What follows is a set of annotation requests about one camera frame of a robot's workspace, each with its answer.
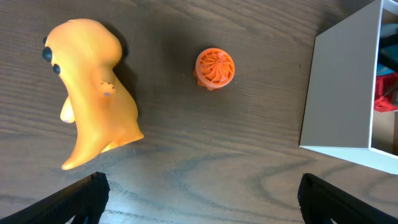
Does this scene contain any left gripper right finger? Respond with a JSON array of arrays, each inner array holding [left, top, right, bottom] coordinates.
[[297, 173, 397, 224]]

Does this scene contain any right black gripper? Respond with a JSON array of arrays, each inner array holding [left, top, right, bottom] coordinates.
[[377, 23, 397, 73]]

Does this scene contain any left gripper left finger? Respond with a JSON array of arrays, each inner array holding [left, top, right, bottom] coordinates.
[[1, 172, 110, 224]]

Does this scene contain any red toy truck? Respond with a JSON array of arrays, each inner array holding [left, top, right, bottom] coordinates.
[[374, 73, 397, 113]]

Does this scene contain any white cardboard box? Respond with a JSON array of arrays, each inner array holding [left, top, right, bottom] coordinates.
[[300, 0, 397, 174]]

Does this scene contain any orange white toy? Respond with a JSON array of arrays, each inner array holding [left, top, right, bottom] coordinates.
[[42, 19, 144, 170]]

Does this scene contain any orange ribbed toy ball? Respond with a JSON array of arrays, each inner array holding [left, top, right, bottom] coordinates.
[[193, 48, 235, 90]]

